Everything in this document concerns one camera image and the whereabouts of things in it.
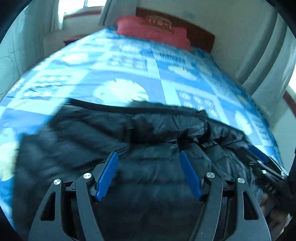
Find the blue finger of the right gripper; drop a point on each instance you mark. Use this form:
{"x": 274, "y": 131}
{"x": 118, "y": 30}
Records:
{"x": 259, "y": 154}

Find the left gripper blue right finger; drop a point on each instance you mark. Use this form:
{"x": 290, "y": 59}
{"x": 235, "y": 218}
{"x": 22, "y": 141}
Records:
{"x": 194, "y": 181}

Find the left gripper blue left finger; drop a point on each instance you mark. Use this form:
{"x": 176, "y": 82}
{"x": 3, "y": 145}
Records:
{"x": 103, "y": 174}

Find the black quilted puffer jacket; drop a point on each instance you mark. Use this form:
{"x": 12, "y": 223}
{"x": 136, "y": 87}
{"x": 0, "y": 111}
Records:
{"x": 149, "y": 198}

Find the person's right hand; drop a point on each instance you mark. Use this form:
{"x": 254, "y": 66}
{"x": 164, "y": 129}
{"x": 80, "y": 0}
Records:
{"x": 279, "y": 219}

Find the right window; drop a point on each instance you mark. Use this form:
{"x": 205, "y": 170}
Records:
{"x": 290, "y": 94}

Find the window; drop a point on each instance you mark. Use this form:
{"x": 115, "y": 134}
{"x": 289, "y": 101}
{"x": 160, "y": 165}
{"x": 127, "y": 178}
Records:
{"x": 290, "y": 94}
{"x": 75, "y": 8}

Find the window curtain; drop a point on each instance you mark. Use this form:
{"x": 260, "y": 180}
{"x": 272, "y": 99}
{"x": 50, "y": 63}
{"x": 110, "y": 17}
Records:
{"x": 48, "y": 17}
{"x": 115, "y": 9}
{"x": 269, "y": 64}

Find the blue patterned bedspread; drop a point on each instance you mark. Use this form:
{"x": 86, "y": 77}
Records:
{"x": 111, "y": 69}

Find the dark wooden headboard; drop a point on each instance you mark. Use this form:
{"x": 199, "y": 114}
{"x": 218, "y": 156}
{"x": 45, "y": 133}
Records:
{"x": 198, "y": 36}

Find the wooden nightstand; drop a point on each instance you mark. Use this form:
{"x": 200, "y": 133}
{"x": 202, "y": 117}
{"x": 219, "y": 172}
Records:
{"x": 71, "y": 39}

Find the red pillow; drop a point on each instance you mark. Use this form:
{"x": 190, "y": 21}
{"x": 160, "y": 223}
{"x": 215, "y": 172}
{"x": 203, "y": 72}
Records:
{"x": 134, "y": 26}

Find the white sliding wardrobe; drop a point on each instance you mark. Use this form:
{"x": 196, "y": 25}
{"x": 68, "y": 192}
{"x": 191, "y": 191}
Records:
{"x": 20, "y": 48}

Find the small brown embroidered cushion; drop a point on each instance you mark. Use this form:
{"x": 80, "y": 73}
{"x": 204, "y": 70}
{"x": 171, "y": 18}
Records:
{"x": 158, "y": 23}

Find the left window right curtain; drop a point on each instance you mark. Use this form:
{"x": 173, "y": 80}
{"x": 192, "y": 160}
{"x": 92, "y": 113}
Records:
{"x": 115, "y": 9}

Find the left window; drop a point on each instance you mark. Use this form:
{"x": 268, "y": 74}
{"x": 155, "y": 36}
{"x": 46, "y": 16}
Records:
{"x": 75, "y": 8}

